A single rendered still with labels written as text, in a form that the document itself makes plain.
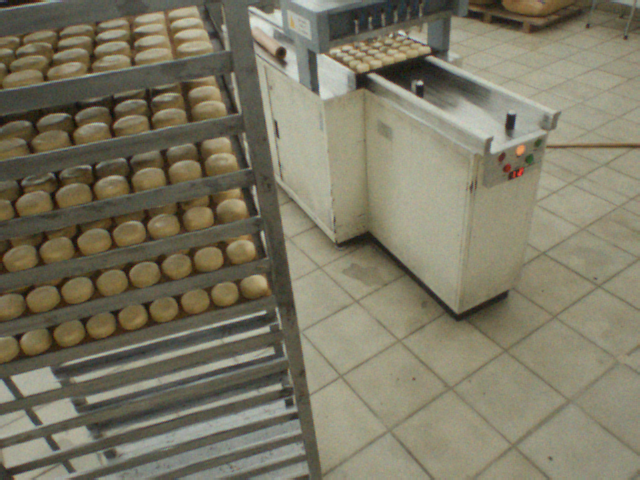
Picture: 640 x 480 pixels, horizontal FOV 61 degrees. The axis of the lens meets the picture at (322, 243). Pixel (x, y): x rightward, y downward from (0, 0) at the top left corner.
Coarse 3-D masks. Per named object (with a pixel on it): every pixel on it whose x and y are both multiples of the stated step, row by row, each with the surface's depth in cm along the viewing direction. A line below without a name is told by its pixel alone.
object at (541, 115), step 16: (416, 64) 239; (432, 64) 229; (448, 64) 223; (448, 80) 223; (464, 80) 215; (480, 80) 208; (480, 96) 210; (496, 96) 202; (512, 96) 195; (528, 112) 191; (544, 112) 184; (560, 112) 181
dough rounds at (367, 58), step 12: (336, 48) 246; (348, 48) 241; (360, 48) 242; (372, 48) 245; (384, 48) 238; (396, 48) 238; (408, 48) 235; (420, 48) 234; (336, 60) 236; (348, 60) 230; (360, 60) 232; (372, 60) 228; (384, 60) 227; (396, 60) 229; (360, 72) 223
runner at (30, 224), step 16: (208, 176) 82; (224, 176) 82; (240, 176) 83; (144, 192) 80; (160, 192) 81; (176, 192) 82; (192, 192) 83; (208, 192) 83; (64, 208) 78; (80, 208) 79; (96, 208) 80; (112, 208) 80; (128, 208) 81; (144, 208) 82; (0, 224) 77; (16, 224) 78; (32, 224) 78; (48, 224) 79; (64, 224) 80; (0, 240) 78
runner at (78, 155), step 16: (160, 128) 76; (176, 128) 76; (192, 128) 77; (208, 128) 77; (224, 128) 78; (240, 128) 79; (80, 144) 74; (96, 144) 74; (112, 144) 75; (128, 144) 75; (144, 144) 76; (160, 144) 77; (176, 144) 77; (0, 160) 72; (16, 160) 73; (32, 160) 73; (48, 160) 74; (64, 160) 74; (80, 160) 75; (96, 160) 76; (0, 176) 73; (16, 176) 74
